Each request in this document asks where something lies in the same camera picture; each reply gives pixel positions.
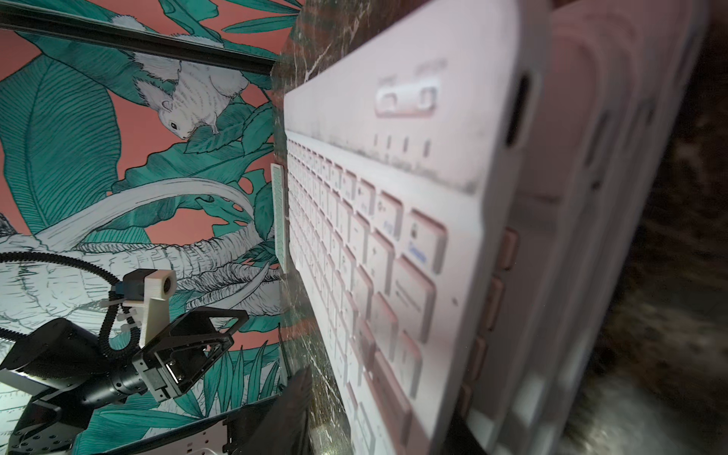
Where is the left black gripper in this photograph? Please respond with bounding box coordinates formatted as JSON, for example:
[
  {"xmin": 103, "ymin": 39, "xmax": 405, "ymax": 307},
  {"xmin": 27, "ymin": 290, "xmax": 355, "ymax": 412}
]
[{"xmin": 79, "ymin": 307, "xmax": 249, "ymax": 407}]

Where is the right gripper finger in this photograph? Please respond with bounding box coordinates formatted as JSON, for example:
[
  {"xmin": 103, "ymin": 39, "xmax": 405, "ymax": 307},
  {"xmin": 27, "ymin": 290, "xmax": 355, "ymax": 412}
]
[{"xmin": 224, "ymin": 367, "xmax": 313, "ymax": 454}]

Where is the green keyboard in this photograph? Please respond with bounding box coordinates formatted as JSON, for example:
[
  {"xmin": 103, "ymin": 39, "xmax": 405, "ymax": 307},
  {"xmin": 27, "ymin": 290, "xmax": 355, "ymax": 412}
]
[{"xmin": 271, "ymin": 163, "xmax": 288, "ymax": 274}]

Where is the white keyboard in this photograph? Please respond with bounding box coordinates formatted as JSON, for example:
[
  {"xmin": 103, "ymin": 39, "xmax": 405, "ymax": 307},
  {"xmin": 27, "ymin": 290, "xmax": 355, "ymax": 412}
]
[{"xmin": 284, "ymin": 0, "xmax": 550, "ymax": 454}]

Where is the pink keyboard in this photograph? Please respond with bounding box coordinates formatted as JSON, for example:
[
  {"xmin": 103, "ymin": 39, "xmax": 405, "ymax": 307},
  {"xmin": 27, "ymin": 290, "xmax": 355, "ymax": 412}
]
[{"xmin": 457, "ymin": 1, "xmax": 711, "ymax": 454}]

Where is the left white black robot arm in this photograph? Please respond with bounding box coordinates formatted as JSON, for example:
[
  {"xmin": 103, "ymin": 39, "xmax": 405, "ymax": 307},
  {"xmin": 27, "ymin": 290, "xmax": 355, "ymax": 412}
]
[{"xmin": 1, "ymin": 251, "xmax": 248, "ymax": 454}]

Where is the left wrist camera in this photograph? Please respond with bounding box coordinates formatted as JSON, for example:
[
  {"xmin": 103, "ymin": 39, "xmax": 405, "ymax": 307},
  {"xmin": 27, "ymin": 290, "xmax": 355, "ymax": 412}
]
[{"xmin": 113, "ymin": 268, "xmax": 176, "ymax": 348}]

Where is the left black frame post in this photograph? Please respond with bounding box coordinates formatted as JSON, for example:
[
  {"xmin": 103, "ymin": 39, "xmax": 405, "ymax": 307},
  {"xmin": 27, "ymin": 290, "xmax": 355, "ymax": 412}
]
[{"xmin": 1, "ymin": 1, "xmax": 276, "ymax": 75}]

